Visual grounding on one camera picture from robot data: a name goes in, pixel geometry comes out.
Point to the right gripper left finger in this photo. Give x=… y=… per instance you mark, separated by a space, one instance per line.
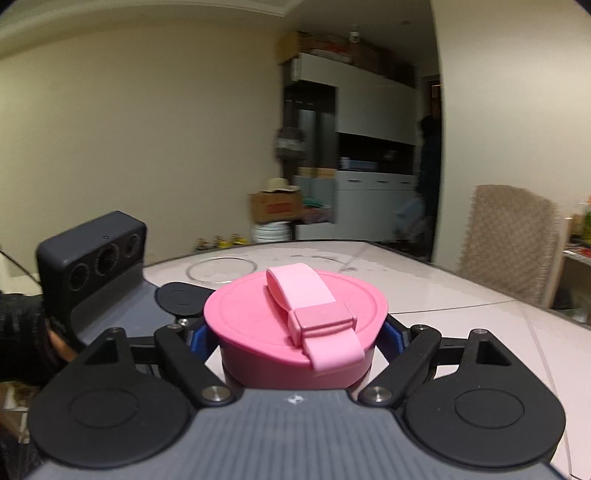
x=123 y=400

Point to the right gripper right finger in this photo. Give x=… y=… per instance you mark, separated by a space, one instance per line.
x=467 y=401

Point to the pink bottle cap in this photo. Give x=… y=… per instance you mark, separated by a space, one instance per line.
x=294 y=327

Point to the left human hand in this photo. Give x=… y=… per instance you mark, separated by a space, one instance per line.
x=59 y=350

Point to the stack of white plates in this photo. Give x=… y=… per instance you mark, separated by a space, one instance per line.
x=272 y=232

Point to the quilted beige chair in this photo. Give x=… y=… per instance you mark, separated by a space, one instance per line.
x=511 y=241

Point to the cardboard box on floor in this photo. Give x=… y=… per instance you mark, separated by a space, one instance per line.
x=266 y=207

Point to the straw hat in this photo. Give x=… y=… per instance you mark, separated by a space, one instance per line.
x=280 y=185

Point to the hanging grey bag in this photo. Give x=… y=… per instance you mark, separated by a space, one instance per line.
x=290 y=139

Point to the white grey cabinet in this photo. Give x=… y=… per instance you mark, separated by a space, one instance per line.
x=360 y=141

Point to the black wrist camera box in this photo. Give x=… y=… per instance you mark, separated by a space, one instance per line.
x=78 y=262

